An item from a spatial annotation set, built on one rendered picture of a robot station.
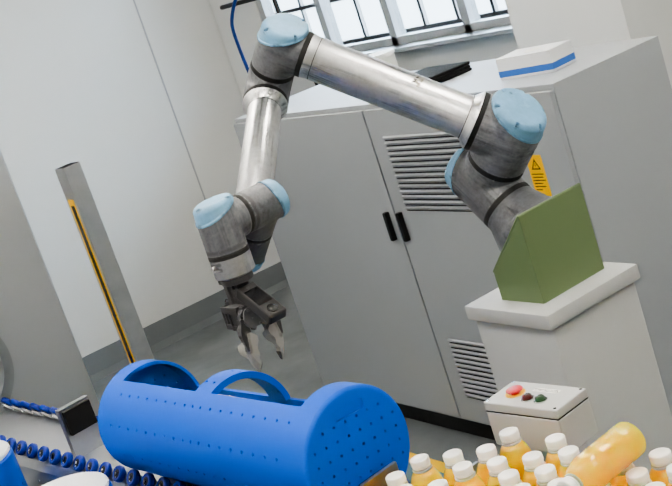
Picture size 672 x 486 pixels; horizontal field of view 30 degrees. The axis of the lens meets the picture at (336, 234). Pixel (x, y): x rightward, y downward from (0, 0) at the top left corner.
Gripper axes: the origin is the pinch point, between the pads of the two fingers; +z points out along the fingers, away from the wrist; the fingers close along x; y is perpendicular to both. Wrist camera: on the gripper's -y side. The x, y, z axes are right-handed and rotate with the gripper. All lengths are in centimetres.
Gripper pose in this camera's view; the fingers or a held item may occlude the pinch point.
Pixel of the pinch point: (271, 360)
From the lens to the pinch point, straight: 271.7
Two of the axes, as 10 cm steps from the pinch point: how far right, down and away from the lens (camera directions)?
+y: -6.2, 0.1, 7.8
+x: -7.2, 3.8, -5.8
